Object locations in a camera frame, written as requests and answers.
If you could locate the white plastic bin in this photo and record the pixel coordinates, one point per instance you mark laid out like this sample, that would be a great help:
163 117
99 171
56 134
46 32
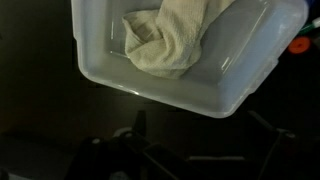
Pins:
233 83

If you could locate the orange disc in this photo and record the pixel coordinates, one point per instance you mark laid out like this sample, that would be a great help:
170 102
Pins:
299 45

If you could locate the white green marker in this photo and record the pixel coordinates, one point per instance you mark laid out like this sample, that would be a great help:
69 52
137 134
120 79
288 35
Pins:
315 23

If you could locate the white cloth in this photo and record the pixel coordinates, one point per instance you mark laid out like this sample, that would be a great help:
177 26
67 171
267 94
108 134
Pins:
173 43

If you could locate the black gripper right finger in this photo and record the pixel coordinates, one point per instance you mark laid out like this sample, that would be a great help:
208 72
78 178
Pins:
263 121

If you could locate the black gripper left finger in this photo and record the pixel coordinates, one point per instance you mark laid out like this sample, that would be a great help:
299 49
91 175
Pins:
139 123

